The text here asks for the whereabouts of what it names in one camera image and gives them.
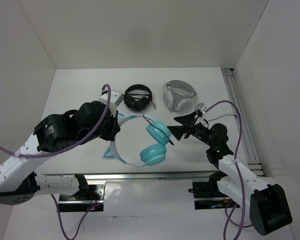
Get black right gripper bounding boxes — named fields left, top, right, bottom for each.
left=166, top=111, right=215, bottom=147

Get thin black audio cable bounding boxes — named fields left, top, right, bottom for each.
left=142, top=113, right=241, bottom=146

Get teal cat ear headphones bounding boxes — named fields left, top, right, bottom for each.
left=102, top=113, right=174, bottom=168

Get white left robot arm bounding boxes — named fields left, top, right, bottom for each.
left=0, top=101, right=120, bottom=206

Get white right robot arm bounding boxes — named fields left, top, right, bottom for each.
left=168, top=112, right=293, bottom=236

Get black headphones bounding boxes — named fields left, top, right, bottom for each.
left=123, top=84, right=157, bottom=112

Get white gaming headset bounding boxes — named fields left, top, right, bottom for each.
left=162, top=80, right=197, bottom=112

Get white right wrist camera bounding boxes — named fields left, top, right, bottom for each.
left=194, top=102, right=207, bottom=118

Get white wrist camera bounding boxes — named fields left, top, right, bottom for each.
left=98, top=90, right=124, bottom=116
left=194, top=102, right=207, bottom=118

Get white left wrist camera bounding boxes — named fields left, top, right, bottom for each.
left=98, top=90, right=124, bottom=116

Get purple left braided cable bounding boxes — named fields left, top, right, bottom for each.
left=0, top=83, right=113, bottom=240

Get purple braided cable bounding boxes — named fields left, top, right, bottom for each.
left=204, top=99, right=253, bottom=240
left=0, top=83, right=113, bottom=240

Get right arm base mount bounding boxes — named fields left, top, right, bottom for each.
left=188, top=171, right=235, bottom=210

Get aluminium front rail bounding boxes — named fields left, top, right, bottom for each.
left=37, top=170, right=231, bottom=187

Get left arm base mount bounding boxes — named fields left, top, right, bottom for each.
left=57, top=174, right=106, bottom=213

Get purple right braided cable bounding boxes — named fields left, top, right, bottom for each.
left=204, top=99, right=253, bottom=240

